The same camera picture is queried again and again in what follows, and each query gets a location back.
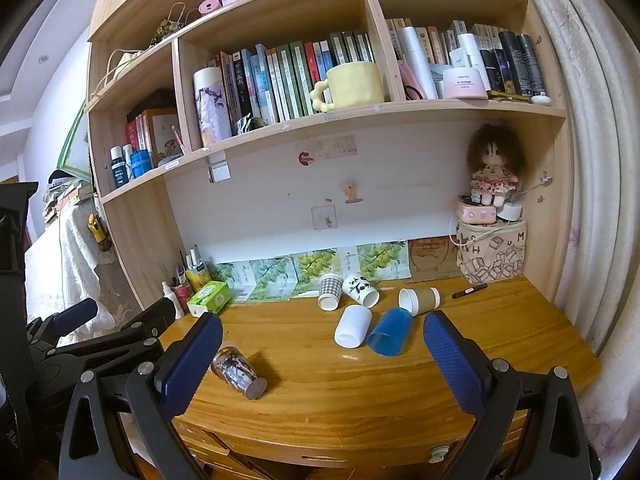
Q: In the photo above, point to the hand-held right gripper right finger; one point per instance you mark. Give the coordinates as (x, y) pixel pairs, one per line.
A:
(452, 365)

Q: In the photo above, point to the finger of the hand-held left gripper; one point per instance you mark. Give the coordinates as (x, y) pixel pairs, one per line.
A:
(75, 316)
(150, 317)

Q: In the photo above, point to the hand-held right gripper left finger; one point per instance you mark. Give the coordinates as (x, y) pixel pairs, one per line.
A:
(192, 360)

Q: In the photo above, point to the glass cup with purple print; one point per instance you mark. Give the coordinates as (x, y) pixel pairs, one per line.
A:
(239, 367)

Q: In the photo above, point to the blue translucent cup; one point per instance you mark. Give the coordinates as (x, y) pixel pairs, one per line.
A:
(390, 332)

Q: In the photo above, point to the brown paper cup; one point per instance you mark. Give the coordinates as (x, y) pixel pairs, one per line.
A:
(419, 301)

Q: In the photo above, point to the white plastic cup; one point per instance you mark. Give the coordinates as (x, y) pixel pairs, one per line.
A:
(352, 326)

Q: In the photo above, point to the panda print paper cup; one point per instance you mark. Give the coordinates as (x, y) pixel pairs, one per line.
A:
(361, 290)

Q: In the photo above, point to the checkered paper cup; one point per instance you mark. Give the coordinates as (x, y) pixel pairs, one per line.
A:
(330, 292)

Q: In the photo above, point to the small white bottle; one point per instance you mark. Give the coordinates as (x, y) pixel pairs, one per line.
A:
(171, 301)

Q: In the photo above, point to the white cloth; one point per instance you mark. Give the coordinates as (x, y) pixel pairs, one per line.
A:
(80, 270)

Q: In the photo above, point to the pink pen holder with pens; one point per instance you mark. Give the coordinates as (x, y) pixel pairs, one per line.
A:
(184, 285)

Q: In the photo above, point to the green tissue box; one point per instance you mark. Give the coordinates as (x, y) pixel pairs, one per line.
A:
(209, 299)

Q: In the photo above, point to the dark pen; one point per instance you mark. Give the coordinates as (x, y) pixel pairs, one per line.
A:
(470, 291)

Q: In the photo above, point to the yellow and black tool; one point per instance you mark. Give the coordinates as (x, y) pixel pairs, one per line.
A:
(98, 231)

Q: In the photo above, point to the white drawer knob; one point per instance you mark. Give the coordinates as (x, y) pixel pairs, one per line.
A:
(439, 454)

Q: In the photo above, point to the grape print packet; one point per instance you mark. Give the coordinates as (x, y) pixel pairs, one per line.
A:
(315, 270)
(382, 257)
(234, 280)
(271, 277)

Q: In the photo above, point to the brown printed card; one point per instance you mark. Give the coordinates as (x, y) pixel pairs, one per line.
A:
(432, 257)

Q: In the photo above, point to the printed fabric storage box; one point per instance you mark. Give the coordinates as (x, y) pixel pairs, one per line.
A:
(492, 255)

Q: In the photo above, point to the pile of books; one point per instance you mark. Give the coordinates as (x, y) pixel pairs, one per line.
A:
(62, 195)

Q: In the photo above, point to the dark blue bottle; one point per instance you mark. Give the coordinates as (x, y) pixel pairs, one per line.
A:
(119, 170)

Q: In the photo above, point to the blue jar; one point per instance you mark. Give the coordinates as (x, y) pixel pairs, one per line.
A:
(141, 164)

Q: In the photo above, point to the white round device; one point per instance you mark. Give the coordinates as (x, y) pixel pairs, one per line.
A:
(510, 211)

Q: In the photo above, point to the green framed picture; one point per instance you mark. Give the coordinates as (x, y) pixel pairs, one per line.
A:
(75, 142)

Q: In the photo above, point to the illustrated box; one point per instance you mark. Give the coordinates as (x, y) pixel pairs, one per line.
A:
(165, 135)

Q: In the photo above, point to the red books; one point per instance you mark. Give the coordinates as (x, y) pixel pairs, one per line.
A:
(135, 132)

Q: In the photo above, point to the brown haired doll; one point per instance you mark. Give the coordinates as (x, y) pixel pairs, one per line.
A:
(495, 160)

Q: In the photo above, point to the black box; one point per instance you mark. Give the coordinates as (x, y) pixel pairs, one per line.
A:
(152, 101)

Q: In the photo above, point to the white thermos with purple print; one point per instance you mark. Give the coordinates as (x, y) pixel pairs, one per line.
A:
(212, 105)

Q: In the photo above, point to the red round sticker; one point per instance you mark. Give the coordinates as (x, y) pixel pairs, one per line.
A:
(305, 158)

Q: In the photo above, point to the white floral curtain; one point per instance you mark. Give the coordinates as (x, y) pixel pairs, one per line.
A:
(595, 160)

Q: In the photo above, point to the beige tote bag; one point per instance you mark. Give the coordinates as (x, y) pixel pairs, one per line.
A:
(119, 67)

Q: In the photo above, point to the recessed ceiling light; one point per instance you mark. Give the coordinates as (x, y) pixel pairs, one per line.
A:
(42, 58)

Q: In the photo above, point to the row of green and blue books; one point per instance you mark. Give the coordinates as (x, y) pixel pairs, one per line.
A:
(285, 80)

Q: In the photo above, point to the small white dish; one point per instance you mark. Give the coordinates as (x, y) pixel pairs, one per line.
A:
(541, 99)

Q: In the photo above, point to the pink and white cream jar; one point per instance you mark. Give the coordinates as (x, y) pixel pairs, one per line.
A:
(464, 84)

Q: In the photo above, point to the pink pouch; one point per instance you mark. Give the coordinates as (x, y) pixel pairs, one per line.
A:
(410, 80)

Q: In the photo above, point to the patterned small bag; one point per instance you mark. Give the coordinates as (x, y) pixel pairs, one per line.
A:
(169, 27)

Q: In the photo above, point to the dark cosmetic bottle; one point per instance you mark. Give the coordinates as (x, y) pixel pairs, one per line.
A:
(491, 70)

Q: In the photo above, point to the tall white tube bottle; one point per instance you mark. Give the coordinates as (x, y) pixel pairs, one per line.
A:
(417, 60)

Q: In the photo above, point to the black spray bottle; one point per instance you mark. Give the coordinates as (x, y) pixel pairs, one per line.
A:
(511, 62)
(531, 65)

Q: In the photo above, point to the white lotion bottle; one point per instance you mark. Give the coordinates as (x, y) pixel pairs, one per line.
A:
(469, 50)

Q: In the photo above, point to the pink tape roll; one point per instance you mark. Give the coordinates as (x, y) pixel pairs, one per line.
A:
(209, 6)

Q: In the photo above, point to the row of pale books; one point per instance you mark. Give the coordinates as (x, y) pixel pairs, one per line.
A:
(435, 40)

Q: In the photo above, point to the wooden bookshelf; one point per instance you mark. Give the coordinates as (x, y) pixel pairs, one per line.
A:
(280, 15)

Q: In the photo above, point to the white wall socket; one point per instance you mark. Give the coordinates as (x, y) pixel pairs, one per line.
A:
(220, 169)

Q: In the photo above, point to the clear wall hook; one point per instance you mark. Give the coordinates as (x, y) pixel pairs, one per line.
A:
(324, 217)

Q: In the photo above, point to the yellow bear wall hook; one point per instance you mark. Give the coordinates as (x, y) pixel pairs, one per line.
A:
(353, 192)

